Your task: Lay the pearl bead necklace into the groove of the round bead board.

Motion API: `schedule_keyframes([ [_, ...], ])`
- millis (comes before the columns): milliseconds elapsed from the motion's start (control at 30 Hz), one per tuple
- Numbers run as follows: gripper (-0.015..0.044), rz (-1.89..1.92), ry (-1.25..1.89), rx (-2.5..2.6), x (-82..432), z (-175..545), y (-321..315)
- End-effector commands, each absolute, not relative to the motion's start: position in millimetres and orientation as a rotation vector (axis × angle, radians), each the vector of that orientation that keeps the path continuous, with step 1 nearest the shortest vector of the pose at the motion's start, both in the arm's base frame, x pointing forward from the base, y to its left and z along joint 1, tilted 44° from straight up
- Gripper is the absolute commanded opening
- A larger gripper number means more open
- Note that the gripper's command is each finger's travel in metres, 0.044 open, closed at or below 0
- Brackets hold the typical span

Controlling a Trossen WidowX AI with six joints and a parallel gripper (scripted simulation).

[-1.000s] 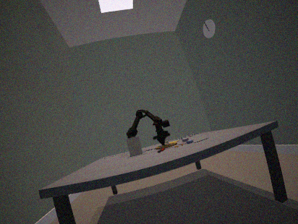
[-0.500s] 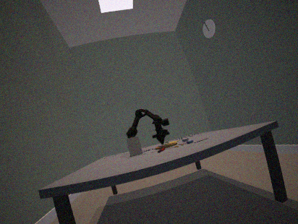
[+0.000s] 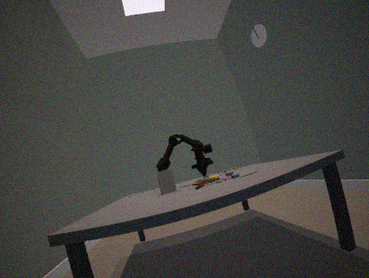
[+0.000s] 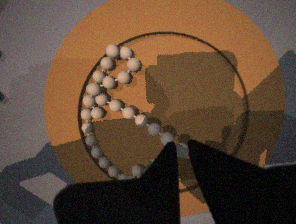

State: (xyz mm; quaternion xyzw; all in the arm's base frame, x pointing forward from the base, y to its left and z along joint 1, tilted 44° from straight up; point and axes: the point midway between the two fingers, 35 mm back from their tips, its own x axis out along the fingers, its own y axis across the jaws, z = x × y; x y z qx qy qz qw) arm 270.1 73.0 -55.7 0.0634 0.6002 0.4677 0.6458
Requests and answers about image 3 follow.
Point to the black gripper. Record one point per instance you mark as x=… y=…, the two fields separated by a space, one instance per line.
x=202 y=165

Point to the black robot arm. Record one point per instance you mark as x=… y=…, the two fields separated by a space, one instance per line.
x=198 y=148

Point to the round orange bead board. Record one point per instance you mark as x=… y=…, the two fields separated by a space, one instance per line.
x=206 y=181

